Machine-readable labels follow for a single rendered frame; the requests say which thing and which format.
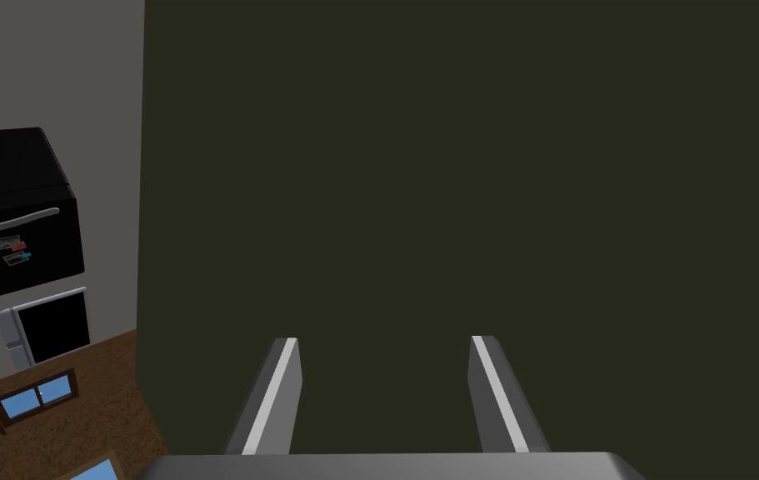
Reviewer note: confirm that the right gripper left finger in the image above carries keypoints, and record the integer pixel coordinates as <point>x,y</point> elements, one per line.
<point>272,406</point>

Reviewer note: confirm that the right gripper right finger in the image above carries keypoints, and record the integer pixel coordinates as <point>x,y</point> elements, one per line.
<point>502,400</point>

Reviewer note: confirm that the brown framed window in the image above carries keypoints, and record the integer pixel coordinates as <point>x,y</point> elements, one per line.
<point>96,470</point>
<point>36,394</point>

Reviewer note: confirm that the dark olive door leaf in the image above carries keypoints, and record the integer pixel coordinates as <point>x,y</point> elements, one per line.
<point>472,200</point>

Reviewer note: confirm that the white appliance with black door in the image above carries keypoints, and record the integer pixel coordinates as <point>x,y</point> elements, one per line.
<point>52,326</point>

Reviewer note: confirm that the black refrigerator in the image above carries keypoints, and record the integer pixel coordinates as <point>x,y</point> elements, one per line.
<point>12,200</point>

